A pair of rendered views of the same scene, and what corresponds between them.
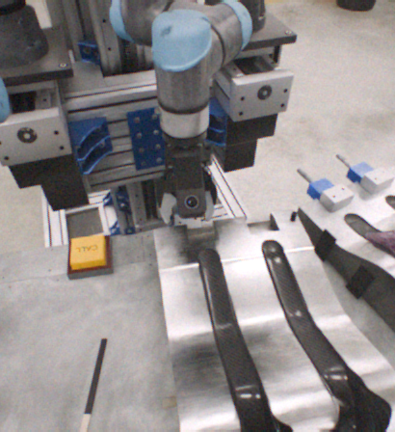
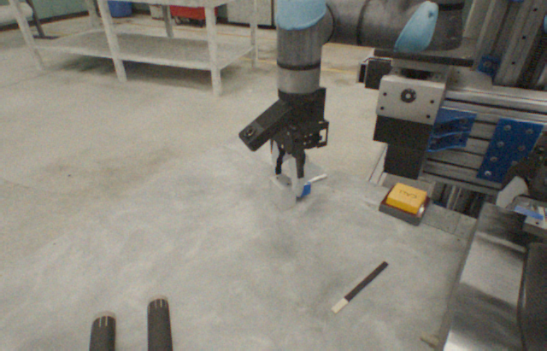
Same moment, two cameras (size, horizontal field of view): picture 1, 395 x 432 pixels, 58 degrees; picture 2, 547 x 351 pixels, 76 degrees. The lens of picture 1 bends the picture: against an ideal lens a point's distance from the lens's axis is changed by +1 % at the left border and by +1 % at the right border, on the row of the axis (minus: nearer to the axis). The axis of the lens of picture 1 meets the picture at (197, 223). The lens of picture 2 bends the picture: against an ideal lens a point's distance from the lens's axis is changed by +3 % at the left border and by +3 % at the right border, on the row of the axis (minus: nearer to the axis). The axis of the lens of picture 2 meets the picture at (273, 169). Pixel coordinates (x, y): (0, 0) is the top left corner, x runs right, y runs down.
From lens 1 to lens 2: 0.21 m
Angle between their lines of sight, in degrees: 37
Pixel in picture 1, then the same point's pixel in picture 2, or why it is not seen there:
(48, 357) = (336, 246)
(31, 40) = (450, 34)
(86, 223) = not seen: hidden behind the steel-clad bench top
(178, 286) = (491, 254)
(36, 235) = not seen: hidden behind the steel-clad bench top
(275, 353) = not seen: outside the picture
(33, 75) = (438, 57)
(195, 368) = (482, 315)
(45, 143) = (418, 107)
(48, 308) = (352, 218)
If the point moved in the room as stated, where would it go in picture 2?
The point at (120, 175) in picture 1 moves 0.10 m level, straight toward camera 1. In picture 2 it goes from (457, 174) to (452, 194)
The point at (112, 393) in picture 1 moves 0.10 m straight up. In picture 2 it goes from (372, 302) to (384, 257)
